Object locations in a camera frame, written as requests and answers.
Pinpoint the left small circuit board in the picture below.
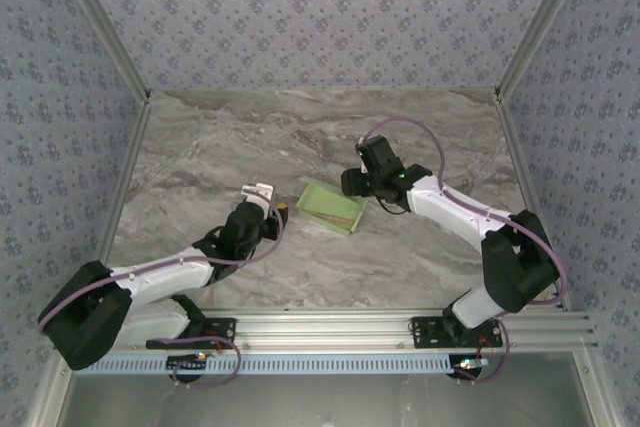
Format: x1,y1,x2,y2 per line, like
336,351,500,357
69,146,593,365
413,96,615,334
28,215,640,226
166,354,209,373

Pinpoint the aluminium table side rail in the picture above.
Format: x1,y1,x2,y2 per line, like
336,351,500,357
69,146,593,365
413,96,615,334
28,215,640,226
494,91,571,312
77,96,152,268

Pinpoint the light green paper box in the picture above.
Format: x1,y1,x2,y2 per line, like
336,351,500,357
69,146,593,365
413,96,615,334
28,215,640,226
294,176,369,238

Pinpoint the left thin black cable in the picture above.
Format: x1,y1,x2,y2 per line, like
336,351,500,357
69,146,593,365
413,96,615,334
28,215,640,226
198,225,227,249

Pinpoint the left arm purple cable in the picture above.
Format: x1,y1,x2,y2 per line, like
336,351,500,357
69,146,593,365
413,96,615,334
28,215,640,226
37,199,287,391

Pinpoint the aluminium frame post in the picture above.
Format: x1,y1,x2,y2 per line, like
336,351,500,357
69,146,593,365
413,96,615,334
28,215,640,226
52,0,152,104
493,0,596,101

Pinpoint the grey metal panel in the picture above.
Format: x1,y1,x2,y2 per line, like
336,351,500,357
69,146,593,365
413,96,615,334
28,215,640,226
54,374,596,427

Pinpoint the right small circuit board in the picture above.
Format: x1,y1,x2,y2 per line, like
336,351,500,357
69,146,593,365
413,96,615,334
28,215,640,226
452,356,491,378

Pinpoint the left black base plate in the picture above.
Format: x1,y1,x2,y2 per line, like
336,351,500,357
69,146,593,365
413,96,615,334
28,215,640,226
145,316,237,351

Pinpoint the thin black cable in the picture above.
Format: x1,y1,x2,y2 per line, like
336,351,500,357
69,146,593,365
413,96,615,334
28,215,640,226
198,225,227,249
374,195,407,217

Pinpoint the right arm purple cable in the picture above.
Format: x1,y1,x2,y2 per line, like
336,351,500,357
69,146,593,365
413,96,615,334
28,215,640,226
362,116,569,386

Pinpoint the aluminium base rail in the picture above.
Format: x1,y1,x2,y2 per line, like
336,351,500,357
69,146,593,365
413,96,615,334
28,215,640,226
117,310,599,351

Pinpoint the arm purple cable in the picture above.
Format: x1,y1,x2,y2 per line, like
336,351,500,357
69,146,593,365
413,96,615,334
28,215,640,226
362,116,569,386
37,199,287,391

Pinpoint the small circuit board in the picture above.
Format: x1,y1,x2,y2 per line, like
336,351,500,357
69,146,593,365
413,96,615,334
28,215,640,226
166,354,209,373
452,356,491,378

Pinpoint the right thin black cable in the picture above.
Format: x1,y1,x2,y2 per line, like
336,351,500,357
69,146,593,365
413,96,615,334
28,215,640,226
374,195,407,217

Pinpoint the white slotted cable duct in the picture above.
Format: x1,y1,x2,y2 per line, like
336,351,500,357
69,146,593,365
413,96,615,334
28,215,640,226
99,354,494,376

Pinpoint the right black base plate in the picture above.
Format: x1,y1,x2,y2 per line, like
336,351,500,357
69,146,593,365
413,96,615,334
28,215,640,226
410,315,504,350

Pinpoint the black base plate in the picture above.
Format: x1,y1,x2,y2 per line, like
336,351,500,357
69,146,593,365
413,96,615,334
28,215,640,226
410,315,504,350
145,316,237,351

